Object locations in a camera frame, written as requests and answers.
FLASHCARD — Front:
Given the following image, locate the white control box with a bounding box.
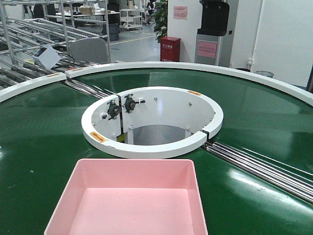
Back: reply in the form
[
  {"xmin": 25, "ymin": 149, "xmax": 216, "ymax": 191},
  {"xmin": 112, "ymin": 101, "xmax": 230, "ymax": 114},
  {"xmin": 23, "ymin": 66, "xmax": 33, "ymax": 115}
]
[{"xmin": 32, "ymin": 45, "xmax": 61, "ymax": 69}]

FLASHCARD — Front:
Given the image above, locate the pink plastic bin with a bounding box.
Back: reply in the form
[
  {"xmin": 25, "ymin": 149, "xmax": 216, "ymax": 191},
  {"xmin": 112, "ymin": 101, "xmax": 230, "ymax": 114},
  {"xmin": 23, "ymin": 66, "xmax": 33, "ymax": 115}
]
[{"xmin": 45, "ymin": 159, "xmax": 208, "ymax": 235}]

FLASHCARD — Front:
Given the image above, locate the green potted plant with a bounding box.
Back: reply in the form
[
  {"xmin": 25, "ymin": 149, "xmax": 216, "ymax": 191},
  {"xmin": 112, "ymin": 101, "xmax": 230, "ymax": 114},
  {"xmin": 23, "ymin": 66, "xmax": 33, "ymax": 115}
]
[{"xmin": 153, "ymin": 0, "xmax": 168, "ymax": 43}]

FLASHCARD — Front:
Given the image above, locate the white inner conveyor ring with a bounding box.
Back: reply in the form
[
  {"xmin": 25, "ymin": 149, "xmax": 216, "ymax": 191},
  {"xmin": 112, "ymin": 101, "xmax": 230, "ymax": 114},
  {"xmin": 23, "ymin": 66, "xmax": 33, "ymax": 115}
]
[{"xmin": 81, "ymin": 86, "xmax": 224, "ymax": 159}]

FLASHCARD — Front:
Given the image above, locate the steel transfer rollers right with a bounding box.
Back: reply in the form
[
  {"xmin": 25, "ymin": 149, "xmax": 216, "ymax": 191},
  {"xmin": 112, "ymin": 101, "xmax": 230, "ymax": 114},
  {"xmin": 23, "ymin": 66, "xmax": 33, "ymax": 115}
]
[{"xmin": 202, "ymin": 142, "xmax": 313, "ymax": 204}]

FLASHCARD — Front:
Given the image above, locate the white wheeled cart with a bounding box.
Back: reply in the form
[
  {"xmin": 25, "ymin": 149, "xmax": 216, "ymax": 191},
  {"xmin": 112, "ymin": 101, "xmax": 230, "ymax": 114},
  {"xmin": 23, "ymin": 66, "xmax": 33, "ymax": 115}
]
[{"xmin": 119, "ymin": 9, "xmax": 142, "ymax": 30}]

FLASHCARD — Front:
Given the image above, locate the grey chair back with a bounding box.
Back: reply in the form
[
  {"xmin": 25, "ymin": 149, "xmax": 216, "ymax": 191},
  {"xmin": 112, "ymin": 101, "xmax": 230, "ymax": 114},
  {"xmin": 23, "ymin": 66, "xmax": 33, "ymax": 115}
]
[{"xmin": 69, "ymin": 38, "xmax": 110, "ymax": 64}]

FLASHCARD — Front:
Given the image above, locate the pink wall notice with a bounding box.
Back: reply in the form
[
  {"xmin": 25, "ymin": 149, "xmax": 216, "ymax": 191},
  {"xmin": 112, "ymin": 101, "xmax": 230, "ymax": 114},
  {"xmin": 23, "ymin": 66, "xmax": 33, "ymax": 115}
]
[{"xmin": 173, "ymin": 6, "xmax": 188, "ymax": 20}]

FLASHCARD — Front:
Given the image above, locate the red fire extinguisher cabinet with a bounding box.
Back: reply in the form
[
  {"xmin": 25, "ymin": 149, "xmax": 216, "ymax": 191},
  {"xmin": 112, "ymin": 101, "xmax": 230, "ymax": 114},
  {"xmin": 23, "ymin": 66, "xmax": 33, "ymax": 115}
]
[{"xmin": 160, "ymin": 36, "xmax": 180, "ymax": 62}]

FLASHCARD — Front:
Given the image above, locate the white outer conveyor rail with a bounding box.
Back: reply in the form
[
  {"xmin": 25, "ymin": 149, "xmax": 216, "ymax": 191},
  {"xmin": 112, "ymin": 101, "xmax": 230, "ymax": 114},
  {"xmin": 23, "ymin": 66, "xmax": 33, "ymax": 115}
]
[{"xmin": 0, "ymin": 62, "xmax": 313, "ymax": 106}]

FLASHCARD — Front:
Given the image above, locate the metal roller conveyor rack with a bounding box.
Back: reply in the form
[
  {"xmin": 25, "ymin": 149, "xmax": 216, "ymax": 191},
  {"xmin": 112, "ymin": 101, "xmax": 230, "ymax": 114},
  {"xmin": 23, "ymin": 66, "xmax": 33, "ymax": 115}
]
[{"xmin": 0, "ymin": 0, "xmax": 111, "ymax": 90}]

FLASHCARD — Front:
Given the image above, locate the black and grey kiosk machine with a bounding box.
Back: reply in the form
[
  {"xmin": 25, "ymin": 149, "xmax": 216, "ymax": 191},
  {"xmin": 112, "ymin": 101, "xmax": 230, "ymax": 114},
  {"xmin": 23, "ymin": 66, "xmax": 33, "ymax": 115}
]
[{"xmin": 195, "ymin": 0, "xmax": 239, "ymax": 67}]

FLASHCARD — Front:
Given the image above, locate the wire mesh waste basket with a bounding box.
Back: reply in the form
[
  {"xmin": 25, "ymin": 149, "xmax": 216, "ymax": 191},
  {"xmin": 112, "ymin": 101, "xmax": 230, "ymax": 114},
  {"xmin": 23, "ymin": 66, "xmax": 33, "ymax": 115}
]
[{"xmin": 255, "ymin": 70, "xmax": 274, "ymax": 78}]

